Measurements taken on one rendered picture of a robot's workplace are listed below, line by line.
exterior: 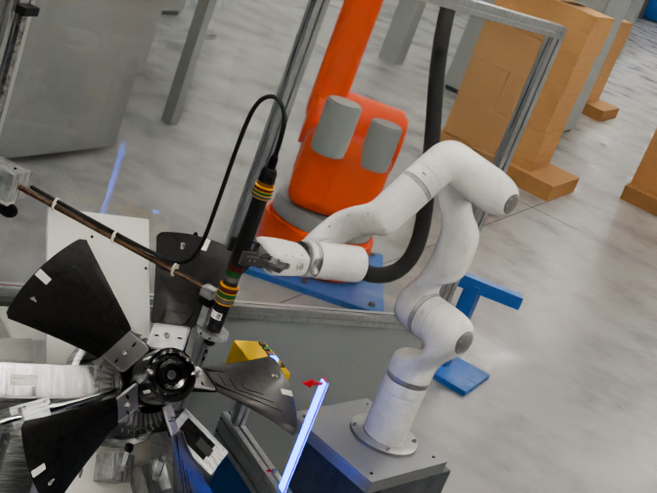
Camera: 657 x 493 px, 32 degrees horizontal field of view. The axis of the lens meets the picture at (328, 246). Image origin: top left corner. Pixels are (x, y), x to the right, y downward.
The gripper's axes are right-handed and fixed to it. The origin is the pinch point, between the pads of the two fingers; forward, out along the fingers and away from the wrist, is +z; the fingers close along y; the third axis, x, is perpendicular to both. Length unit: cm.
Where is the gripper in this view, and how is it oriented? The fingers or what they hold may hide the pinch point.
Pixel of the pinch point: (240, 250)
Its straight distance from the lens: 248.2
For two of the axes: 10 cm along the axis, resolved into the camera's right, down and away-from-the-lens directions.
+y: -4.7, -4.7, 7.5
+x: 3.4, -8.8, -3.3
